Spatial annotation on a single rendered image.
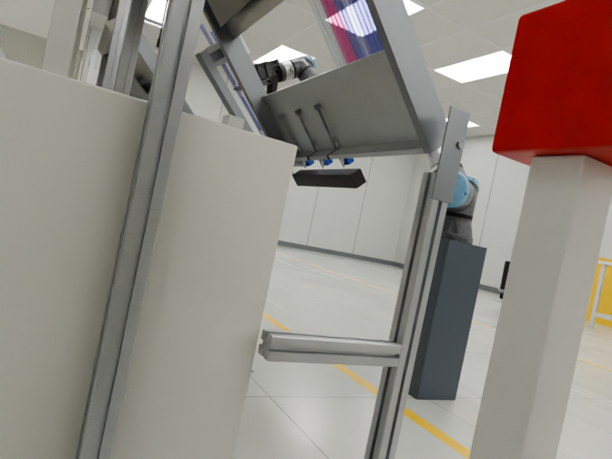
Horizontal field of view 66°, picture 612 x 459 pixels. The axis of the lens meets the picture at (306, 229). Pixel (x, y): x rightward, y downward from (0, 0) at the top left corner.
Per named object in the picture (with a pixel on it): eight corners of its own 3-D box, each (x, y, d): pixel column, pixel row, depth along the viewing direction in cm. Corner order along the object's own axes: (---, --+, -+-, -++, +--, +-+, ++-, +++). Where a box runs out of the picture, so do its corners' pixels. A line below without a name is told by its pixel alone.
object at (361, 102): (285, 155, 149) (293, 150, 150) (431, 142, 91) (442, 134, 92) (258, 98, 143) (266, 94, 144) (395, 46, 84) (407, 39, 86)
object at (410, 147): (280, 162, 148) (299, 151, 151) (423, 154, 90) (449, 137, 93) (279, 158, 148) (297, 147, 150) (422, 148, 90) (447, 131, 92)
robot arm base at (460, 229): (451, 241, 179) (456, 216, 179) (481, 247, 166) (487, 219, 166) (421, 235, 173) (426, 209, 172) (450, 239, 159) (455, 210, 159)
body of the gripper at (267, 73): (246, 67, 181) (271, 61, 186) (252, 90, 183) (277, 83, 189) (255, 64, 174) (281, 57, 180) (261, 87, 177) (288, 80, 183)
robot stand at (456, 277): (422, 381, 182) (451, 241, 181) (455, 400, 166) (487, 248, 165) (384, 379, 174) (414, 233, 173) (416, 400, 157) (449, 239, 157)
